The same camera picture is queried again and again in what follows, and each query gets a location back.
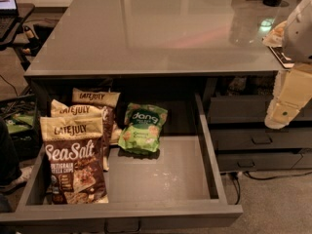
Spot middle Late July chip bag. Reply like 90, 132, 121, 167
51, 99, 113, 171

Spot person leg and shoe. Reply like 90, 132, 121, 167
0, 118, 33, 194

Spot green rice chip bag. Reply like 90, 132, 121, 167
118, 102, 168, 155

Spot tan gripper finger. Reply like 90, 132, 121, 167
264, 63, 312, 130

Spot dark side desk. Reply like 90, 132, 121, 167
0, 3, 35, 51

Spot open grey top drawer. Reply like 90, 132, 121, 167
0, 95, 243, 234

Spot black crate with items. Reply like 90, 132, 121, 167
0, 95, 41, 161

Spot late july chip bag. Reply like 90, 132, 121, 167
40, 116, 108, 204
72, 88, 121, 145
51, 99, 113, 171

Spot rear Late July chip bag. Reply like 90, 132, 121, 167
72, 88, 121, 145

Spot black white fiducial marker board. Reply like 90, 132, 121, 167
269, 47, 294, 68

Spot black floor cable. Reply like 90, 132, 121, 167
229, 170, 312, 206

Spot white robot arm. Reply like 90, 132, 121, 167
262, 0, 312, 130

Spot grey cabinet lower drawers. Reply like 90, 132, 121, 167
207, 96, 312, 172

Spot laptop on side desk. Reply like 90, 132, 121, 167
0, 0, 19, 41

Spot front Late July chip bag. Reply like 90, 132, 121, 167
40, 116, 108, 204

